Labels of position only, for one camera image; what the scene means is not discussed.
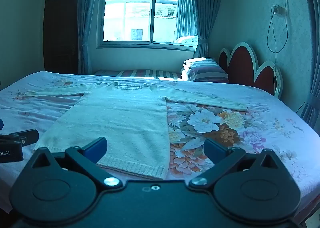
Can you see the striped pillow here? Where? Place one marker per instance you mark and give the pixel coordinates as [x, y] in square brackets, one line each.
[210, 71]

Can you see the floral bed sheet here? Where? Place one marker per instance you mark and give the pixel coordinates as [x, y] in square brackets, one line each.
[250, 127]

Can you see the cream knitted sweater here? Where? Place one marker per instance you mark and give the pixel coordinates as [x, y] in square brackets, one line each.
[120, 122]

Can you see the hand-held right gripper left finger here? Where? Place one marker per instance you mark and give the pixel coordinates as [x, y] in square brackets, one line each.
[97, 149]

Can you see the white folded quilt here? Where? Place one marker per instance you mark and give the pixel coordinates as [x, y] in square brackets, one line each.
[186, 70]

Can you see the white framed window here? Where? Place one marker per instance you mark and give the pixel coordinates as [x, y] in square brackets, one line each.
[140, 5]

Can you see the white bedding on windowsill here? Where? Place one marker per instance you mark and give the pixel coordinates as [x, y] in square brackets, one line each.
[186, 39]

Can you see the wall socket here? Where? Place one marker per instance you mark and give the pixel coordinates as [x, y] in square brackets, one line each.
[279, 10]

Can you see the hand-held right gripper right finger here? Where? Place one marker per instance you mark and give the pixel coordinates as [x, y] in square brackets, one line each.
[214, 151]

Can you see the red and white headboard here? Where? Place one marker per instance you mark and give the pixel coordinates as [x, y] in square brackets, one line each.
[241, 67]

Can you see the blue curtain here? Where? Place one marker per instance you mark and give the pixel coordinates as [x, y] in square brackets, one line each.
[86, 17]
[207, 12]

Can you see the dark wooden wardrobe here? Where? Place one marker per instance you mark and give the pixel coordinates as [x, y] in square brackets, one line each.
[61, 30]

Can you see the striped mattress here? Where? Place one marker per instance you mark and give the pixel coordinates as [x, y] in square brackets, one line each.
[140, 73]

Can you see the sheer white curtain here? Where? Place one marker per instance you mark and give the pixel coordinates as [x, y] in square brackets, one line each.
[185, 12]

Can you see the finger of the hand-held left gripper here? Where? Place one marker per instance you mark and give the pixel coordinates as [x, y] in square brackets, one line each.
[26, 136]
[1, 124]

